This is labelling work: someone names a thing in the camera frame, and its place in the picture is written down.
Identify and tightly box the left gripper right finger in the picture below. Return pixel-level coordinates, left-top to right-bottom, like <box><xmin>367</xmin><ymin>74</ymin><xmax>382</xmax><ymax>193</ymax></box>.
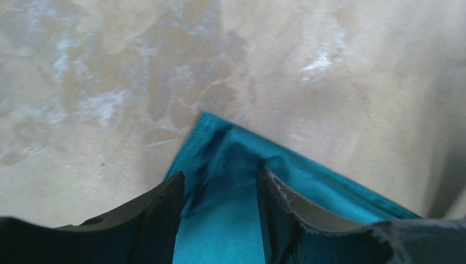
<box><xmin>256</xmin><ymin>170</ymin><xmax>465</xmax><ymax>263</ymax></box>

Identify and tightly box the teal cloth napkin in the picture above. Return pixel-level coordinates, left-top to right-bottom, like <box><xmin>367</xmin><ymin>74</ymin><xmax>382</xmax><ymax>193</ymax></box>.
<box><xmin>168</xmin><ymin>112</ymin><xmax>416</xmax><ymax>263</ymax></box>

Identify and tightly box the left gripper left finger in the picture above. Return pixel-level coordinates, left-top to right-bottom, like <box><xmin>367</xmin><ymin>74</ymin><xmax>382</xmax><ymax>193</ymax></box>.
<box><xmin>1</xmin><ymin>172</ymin><xmax>185</xmax><ymax>263</ymax></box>

